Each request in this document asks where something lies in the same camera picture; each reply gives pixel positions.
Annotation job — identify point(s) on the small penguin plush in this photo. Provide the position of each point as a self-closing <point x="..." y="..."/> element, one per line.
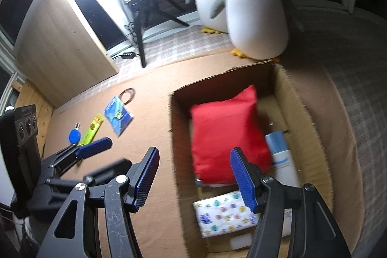
<point x="257" y="13"/>

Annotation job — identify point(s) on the cardboard box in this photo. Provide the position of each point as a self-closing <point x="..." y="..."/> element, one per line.
<point x="305" y="113"/>

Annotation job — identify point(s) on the patterned white lighter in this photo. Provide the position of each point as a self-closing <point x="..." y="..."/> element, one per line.
<point x="77" y="125"/>

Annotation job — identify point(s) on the white bottle with blue cap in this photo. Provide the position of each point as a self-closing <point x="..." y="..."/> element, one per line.
<point x="281" y="155"/>

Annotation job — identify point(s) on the blue green packet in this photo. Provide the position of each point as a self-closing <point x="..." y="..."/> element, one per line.
<point x="118" y="114"/>

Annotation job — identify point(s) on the wooden plank panel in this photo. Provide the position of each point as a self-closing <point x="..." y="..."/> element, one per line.
<point x="30" y="100"/>

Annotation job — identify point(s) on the black tripod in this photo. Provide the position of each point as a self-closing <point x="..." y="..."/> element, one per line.
<point x="142" y="28"/>

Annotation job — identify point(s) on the green bottle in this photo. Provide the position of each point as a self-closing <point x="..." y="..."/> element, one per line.
<point x="90" y="132"/>

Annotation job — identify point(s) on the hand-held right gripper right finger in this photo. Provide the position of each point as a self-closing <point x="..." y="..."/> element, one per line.
<point x="243" y="182"/>

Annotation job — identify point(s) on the patterned white tissue pack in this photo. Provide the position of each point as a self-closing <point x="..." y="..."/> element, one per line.
<point x="220" y="212"/>

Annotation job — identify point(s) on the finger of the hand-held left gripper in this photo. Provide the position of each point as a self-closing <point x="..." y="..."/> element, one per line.
<point x="112" y="168"/>
<point x="93" y="146"/>

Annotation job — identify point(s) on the red cloth bag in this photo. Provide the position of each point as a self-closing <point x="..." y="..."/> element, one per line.
<point x="226" y="131"/>

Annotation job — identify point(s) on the light wooden board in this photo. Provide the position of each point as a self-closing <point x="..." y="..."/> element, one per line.
<point x="60" y="43"/>

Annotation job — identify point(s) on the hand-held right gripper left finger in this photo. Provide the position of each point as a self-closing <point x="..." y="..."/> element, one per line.
<point x="146" y="179"/>

